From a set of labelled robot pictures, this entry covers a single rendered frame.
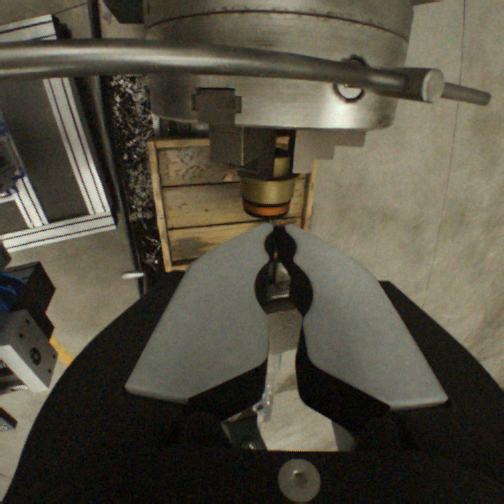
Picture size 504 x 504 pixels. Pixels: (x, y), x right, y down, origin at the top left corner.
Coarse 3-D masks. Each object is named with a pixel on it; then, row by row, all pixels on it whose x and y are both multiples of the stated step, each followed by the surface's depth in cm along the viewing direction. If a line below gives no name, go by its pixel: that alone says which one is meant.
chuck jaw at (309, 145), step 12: (300, 132) 38; (312, 132) 38; (324, 132) 38; (336, 132) 38; (348, 132) 38; (360, 132) 39; (288, 144) 42; (300, 144) 39; (312, 144) 39; (324, 144) 39; (336, 144) 39; (348, 144) 39; (360, 144) 40; (300, 156) 39; (312, 156) 40; (324, 156) 40; (300, 168) 40; (312, 168) 41
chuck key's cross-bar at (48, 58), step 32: (0, 64) 7; (32, 64) 7; (64, 64) 8; (96, 64) 8; (128, 64) 9; (160, 64) 9; (192, 64) 10; (224, 64) 11; (256, 64) 12; (288, 64) 12; (320, 64) 14; (352, 64) 15; (448, 96) 19; (480, 96) 20
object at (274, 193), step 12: (276, 156) 43; (288, 156) 39; (276, 168) 39; (288, 168) 40; (240, 180) 42; (276, 180) 39; (288, 180) 39; (240, 192) 43; (252, 192) 40; (264, 192) 40; (276, 192) 40; (288, 192) 41; (252, 204) 42; (264, 204) 41; (276, 204) 42; (288, 204) 43; (252, 216) 43; (264, 216) 42; (276, 216) 43
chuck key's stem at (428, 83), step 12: (408, 72) 17; (420, 72) 16; (432, 72) 16; (408, 84) 17; (420, 84) 16; (432, 84) 16; (444, 84) 16; (384, 96) 20; (396, 96) 19; (408, 96) 18; (420, 96) 17; (432, 96) 17
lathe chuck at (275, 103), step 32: (160, 32) 24; (192, 32) 22; (224, 32) 21; (256, 32) 20; (288, 32) 20; (320, 32) 20; (352, 32) 21; (384, 32) 22; (384, 64) 24; (160, 96) 28; (192, 96) 25; (256, 96) 23; (288, 96) 23; (320, 96) 23; (288, 128) 24; (320, 128) 25; (352, 128) 26; (384, 128) 29
